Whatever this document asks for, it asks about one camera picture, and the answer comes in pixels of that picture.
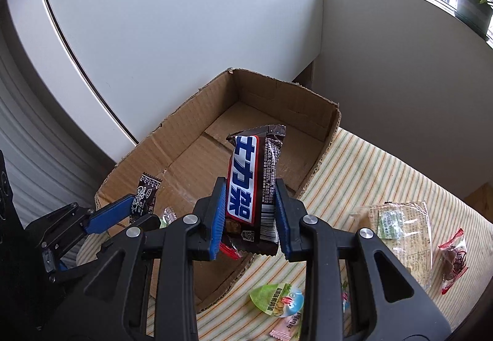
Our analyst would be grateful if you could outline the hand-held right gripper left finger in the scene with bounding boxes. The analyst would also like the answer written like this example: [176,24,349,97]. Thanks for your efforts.
[40,176,228,341]

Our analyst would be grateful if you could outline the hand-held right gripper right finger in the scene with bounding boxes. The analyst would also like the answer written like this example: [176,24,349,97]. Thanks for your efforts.
[273,178,453,341]

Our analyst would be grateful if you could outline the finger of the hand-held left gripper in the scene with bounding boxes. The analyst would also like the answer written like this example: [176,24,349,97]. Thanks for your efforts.
[25,194,136,258]
[133,213,161,231]

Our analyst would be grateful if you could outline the small dark candy packet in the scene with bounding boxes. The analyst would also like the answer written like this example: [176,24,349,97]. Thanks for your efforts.
[131,172,162,215]

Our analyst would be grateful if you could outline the brown chocolate bar blue letters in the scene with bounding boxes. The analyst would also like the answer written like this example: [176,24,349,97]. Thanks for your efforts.
[225,124,287,258]

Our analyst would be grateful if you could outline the green-lidded jelly cup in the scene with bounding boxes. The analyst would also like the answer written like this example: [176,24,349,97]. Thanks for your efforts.
[250,282,306,318]

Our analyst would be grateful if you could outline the pink candy packet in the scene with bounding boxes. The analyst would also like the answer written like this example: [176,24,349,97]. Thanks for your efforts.
[269,312,305,339]

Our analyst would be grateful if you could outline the cardboard box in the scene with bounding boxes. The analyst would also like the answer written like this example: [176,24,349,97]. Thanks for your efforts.
[94,67,342,314]

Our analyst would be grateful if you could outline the small green candy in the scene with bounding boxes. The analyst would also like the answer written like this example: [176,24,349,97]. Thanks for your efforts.
[160,207,178,228]

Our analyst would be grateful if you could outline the red snack wrapper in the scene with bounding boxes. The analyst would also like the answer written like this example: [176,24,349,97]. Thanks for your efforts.
[219,242,243,260]

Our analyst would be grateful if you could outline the white ribbed panel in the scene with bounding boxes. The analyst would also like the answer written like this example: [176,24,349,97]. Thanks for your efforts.
[0,23,118,234]

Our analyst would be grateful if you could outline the striped cloth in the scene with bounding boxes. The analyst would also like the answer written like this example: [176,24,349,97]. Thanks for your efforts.
[77,127,493,341]

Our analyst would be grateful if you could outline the clear cake packet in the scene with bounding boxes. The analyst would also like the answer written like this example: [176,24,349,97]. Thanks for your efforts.
[350,200,434,291]

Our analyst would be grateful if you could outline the red-edged dried fruit packet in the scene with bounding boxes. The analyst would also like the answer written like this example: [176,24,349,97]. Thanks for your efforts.
[438,227,468,295]

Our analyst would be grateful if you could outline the brown wooden furniture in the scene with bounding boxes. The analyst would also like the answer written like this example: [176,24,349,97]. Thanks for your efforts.
[462,182,493,226]

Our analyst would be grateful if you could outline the white cabinet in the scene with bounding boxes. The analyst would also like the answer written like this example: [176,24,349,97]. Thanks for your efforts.
[0,0,323,188]

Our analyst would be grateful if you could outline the potted spider plant dark pot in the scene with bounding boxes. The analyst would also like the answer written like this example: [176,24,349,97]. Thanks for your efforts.
[454,0,493,37]

